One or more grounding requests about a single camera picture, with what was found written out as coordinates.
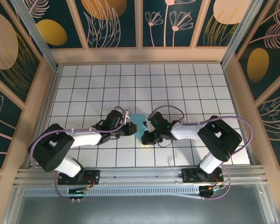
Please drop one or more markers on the light blue paper sheet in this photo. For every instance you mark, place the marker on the light blue paper sheet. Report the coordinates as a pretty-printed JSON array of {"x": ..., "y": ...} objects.
[{"x": 138, "y": 120}]

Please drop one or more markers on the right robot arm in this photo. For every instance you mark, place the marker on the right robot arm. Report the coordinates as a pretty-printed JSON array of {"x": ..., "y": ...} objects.
[{"x": 219, "y": 137}]

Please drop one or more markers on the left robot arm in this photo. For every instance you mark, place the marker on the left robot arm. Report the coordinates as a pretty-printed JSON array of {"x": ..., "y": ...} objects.
[{"x": 51, "y": 147}]

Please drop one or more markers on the grey metal sheet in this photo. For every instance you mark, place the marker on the grey metal sheet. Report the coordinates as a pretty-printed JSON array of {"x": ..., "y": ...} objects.
[{"x": 140, "y": 210}]

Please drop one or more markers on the small circuit board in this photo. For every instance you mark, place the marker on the small circuit board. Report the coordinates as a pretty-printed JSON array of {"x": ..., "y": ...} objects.
[
  {"x": 208, "y": 191},
  {"x": 78, "y": 191}
]

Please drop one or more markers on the aluminium mounting rail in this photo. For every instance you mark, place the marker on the aluminium mounting rail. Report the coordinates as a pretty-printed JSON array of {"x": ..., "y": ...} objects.
[{"x": 140, "y": 175}]

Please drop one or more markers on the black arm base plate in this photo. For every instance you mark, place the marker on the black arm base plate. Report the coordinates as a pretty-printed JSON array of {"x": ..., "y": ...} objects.
[
  {"x": 93, "y": 176},
  {"x": 187, "y": 176}
]

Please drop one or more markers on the aluminium side rail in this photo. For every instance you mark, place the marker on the aluminium side rail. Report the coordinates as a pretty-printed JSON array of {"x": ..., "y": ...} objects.
[{"x": 45, "y": 116}]

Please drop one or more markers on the aluminium corner post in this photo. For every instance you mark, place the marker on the aluminium corner post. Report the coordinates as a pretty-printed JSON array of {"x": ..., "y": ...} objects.
[
  {"x": 239, "y": 35},
  {"x": 36, "y": 35}
]

